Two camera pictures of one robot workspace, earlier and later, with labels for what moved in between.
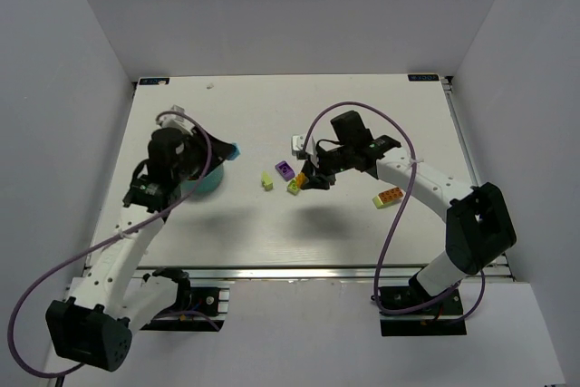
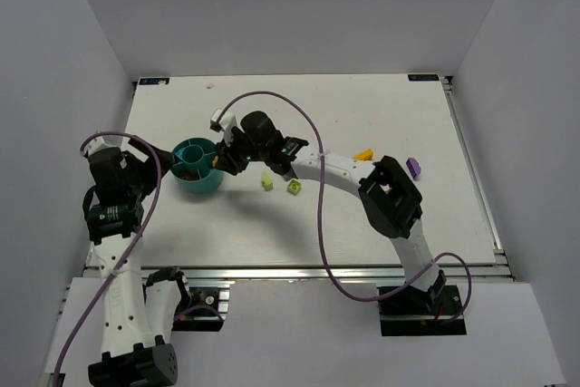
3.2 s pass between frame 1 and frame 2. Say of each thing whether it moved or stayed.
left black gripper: moved
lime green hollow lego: stayed
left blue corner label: stayed
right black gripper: moved
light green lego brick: stayed
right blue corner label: stayed
